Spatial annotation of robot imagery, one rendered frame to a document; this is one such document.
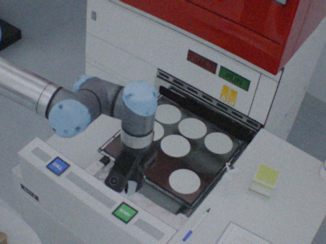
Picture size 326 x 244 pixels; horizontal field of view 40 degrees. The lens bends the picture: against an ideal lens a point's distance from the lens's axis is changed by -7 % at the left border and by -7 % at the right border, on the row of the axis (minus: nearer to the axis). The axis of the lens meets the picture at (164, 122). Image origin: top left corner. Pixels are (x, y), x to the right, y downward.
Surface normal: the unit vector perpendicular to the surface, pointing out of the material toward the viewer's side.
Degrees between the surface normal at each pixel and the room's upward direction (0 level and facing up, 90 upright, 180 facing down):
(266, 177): 0
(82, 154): 0
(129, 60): 90
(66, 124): 69
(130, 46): 90
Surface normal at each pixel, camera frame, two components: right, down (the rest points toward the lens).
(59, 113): -0.27, 0.34
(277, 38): -0.57, 0.54
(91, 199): 0.11, -0.70
